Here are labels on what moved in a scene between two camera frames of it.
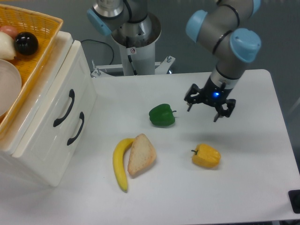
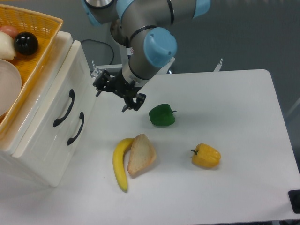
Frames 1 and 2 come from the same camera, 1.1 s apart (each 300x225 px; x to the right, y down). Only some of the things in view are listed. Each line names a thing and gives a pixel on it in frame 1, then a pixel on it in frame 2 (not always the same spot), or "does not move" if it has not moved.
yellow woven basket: (46, 27) does not move
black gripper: (213, 93) -> (120, 86)
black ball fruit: (26, 43) does not move
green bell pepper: (162, 115) does not move
